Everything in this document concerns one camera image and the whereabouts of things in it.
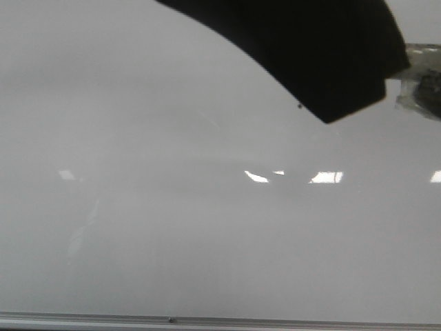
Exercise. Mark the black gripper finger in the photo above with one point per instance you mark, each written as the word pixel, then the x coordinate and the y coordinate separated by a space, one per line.
pixel 334 57

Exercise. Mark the black whiteboard marker with tape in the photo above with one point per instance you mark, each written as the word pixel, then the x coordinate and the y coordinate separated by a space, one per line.
pixel 417 67

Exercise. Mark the white whiteboard with aluminium frame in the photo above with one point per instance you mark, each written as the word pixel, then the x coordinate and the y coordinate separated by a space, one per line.
pixel 150 167

